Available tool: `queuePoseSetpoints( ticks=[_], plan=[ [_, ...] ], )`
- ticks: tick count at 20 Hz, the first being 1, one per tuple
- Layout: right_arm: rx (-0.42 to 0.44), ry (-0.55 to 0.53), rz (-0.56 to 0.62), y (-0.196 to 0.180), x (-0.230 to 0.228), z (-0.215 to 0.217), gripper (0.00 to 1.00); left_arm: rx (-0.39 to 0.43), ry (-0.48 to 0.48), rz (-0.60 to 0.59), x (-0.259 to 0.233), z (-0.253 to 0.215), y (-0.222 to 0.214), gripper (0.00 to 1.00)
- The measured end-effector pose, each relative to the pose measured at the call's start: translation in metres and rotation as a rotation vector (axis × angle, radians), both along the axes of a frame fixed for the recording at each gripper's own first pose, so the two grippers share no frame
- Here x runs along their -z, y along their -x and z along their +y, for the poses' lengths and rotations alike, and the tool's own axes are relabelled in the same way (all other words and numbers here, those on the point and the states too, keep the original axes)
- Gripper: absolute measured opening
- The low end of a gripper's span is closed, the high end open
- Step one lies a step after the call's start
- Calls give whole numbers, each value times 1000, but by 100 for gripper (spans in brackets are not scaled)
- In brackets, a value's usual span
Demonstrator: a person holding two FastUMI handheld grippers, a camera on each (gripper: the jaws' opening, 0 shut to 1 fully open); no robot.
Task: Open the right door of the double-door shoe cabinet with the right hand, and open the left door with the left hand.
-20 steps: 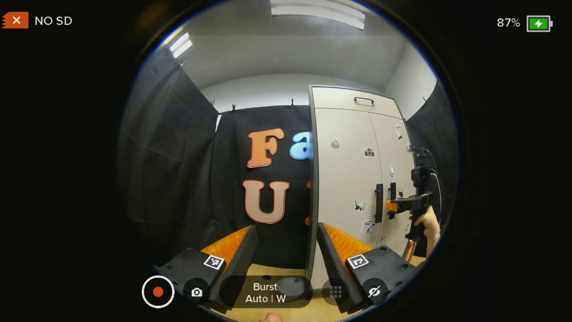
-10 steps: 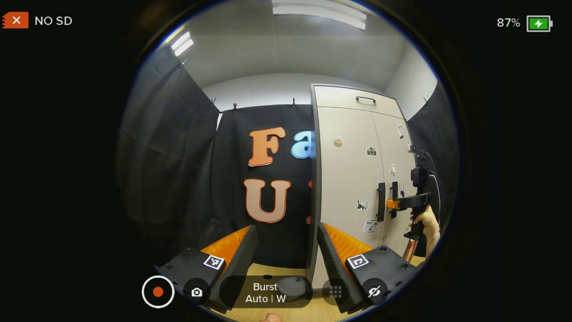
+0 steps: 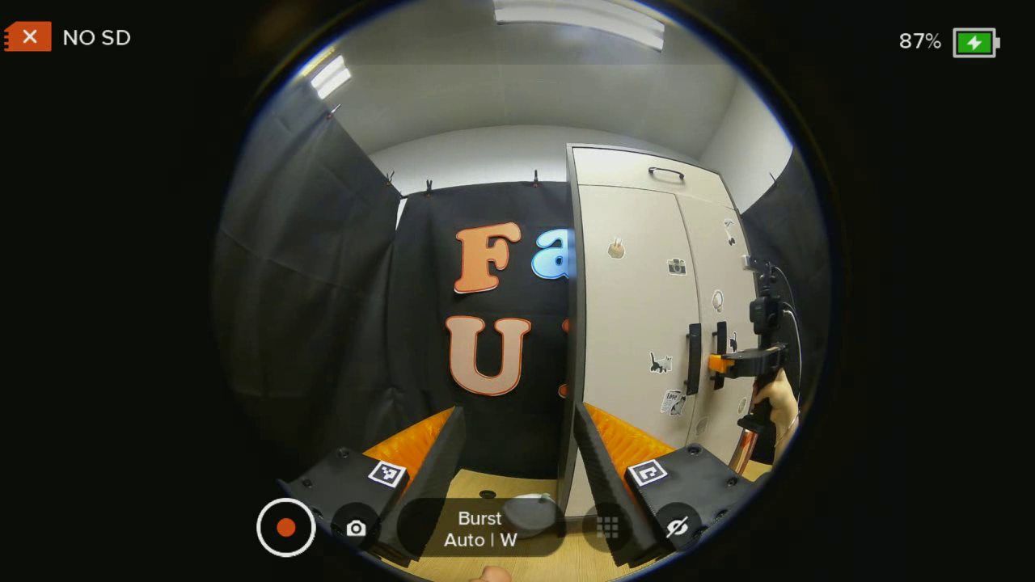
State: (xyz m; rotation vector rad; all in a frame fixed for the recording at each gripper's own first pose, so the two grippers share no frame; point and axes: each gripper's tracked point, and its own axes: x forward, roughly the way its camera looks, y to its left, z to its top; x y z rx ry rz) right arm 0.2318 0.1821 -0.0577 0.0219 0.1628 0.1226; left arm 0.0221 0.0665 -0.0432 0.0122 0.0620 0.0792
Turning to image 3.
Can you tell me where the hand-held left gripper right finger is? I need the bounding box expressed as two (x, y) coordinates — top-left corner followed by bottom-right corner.
(572, 402), (757, 568)

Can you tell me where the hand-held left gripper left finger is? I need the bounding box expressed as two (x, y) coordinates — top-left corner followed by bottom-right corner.
(279, 406), (468, 567)

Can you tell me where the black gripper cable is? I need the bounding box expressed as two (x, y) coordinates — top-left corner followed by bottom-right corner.
(764, 260), (805, 405)

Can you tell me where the white double-door shoe cabinet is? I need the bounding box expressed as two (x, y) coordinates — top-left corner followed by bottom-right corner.
(558, 144), (766, 518)

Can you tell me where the ceiling light panel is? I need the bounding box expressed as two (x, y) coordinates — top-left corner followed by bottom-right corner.
(492, 0), (666, 52)
(310, 54), (353, 100)

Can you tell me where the white shoe cabinet door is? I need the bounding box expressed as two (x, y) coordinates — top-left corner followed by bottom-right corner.
(675, 194), (766, 467)
(576, 184), (703, 518)

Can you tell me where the white round disc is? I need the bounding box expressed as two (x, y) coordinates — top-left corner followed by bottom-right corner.
(501, 492), (560, 541)

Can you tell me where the black backdrop cloth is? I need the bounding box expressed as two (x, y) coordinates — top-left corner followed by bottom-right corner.
(214, 77), (830, 486)

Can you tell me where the white cabinet drawer front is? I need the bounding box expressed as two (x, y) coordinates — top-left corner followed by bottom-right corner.
(572, 147), (733, 204)

